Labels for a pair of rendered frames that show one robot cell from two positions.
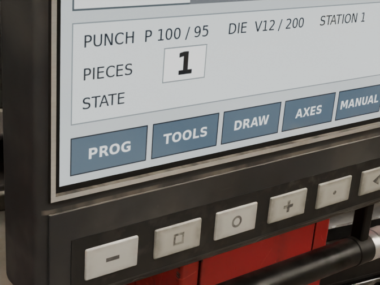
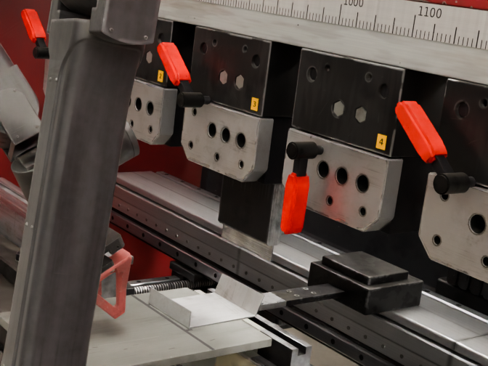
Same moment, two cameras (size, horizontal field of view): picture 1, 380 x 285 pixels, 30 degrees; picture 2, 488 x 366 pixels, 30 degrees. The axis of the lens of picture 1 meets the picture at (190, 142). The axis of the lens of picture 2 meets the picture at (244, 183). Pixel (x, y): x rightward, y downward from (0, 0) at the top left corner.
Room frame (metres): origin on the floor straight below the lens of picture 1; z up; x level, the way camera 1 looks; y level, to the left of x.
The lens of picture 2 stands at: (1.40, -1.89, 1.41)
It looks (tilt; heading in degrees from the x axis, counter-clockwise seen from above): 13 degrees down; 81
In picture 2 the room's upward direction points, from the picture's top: 7 degrees clockwise
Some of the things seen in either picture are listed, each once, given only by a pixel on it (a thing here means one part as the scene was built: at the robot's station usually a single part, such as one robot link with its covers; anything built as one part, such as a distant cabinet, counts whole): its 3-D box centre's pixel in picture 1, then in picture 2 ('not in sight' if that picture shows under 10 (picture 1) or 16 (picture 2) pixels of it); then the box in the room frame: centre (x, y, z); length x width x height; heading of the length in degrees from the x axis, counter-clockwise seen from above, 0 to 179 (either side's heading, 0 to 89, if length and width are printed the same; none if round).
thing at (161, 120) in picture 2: not in sight; (160, 76); (1.47, -0.63, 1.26); 0.15 x 0.09 x 0.17; 120
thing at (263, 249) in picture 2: not in sight; (250, 211); (1.58, -0.83, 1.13); 0.10 x 0.02 x 0.10; 120
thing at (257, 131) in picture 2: not in sight; (249, 103); (1.57, -0.81, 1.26); 0.15 x 0.09 x 0.17; 120
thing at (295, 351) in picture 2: not in sight; (247, 327); (1.60, -0.85, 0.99); 0.20 x 0.03 x 0.03; 120
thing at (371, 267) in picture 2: not in sight; (326, 285); (1.72, -0.74, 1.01); 0.26 x 0.12 x 0.05; 30
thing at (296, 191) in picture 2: not in sight; (301, 187); (1.61, -1.00, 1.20); 0.04 x 0.02 x 0.10; 30
